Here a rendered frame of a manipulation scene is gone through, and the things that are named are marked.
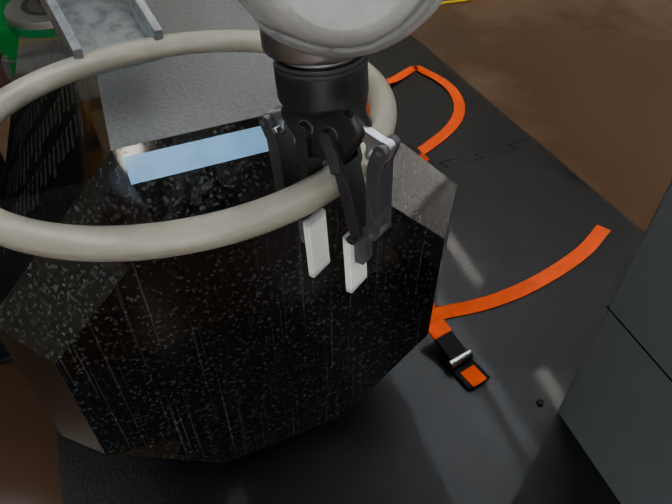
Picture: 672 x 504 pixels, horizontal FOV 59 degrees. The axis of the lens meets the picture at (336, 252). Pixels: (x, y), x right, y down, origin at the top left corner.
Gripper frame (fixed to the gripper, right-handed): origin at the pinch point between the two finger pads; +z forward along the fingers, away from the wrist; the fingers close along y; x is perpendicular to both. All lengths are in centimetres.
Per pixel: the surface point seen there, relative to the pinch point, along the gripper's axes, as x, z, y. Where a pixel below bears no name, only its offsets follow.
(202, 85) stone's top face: -22.7, -0.9, 40.5
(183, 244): 13.7, -8.4, 4.9
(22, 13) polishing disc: -22, -7, 84
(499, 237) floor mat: -112, 81, 19
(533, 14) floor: -290, 70, 74
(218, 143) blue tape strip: -14.1, 2.3, 29.8
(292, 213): 5.7, -8.2, 0.0
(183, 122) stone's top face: -13.4, 0.0, 35.4
